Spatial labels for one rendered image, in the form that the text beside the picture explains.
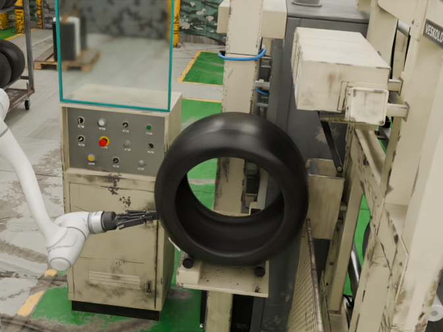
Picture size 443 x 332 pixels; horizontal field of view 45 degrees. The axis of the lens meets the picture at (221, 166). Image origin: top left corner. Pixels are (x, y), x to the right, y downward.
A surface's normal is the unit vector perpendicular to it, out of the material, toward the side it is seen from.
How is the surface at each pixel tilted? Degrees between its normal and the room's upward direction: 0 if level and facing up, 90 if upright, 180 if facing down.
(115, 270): 90
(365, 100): 72
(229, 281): 0
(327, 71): 90
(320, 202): 90
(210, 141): 46
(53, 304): 0
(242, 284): 0
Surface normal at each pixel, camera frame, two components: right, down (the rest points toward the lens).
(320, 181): -0.10, 0.39
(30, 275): 0.07, -0.91
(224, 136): -0.11, -0.42
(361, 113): -0.07, 0.09
